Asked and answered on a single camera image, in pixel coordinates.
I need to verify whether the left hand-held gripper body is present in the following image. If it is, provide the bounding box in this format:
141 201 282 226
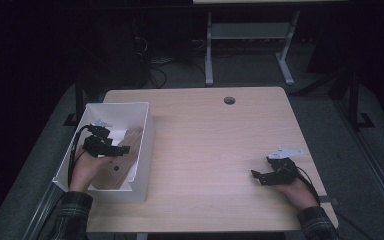
83 119 115 158

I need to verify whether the bundle of floor cables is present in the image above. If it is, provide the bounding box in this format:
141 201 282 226
131 34 208 89

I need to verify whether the aluminium rail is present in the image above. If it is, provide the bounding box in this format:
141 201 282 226
21 182 66 240
333 99 384 231

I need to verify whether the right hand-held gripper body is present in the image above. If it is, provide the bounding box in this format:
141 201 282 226
266 146 304 185

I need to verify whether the person's right hand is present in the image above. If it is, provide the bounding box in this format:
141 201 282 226
274 179 320 211

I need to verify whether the right hand-held gripper black cable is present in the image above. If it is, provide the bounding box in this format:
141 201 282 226
295 165 369 240

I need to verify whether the black metal stand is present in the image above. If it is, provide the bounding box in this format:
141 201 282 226
62 74 88 127
344 64 376 130

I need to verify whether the white rectangular box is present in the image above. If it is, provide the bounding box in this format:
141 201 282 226
52 101 157 203

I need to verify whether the grey metal table frame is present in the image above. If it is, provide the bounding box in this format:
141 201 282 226
204 9 302 87

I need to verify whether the person's left hand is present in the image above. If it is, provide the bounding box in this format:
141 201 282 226
68 149 115 194

